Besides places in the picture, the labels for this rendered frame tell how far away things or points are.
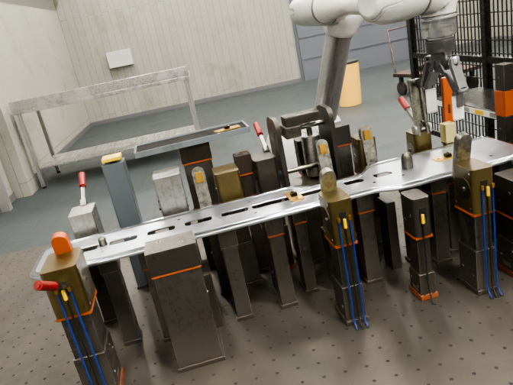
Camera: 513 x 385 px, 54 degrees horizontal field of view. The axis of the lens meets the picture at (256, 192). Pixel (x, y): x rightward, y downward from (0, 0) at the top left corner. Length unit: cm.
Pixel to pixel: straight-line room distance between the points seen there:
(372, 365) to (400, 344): 10
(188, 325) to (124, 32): 1005
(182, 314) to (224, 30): 999
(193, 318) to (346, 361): 37
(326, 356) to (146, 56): 1009
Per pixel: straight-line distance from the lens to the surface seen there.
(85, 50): 1122
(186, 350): 130
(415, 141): 164
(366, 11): 131
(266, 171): 152
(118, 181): 164
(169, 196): 146
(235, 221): 130
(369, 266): 149
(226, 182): 146
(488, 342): 129
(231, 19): 1104
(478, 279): 143
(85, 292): 119
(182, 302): 123
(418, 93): 165
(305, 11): 181
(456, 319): 136
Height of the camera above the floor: 148
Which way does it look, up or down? 19 degrees down
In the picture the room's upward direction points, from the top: 12 degrees counter-clockwise
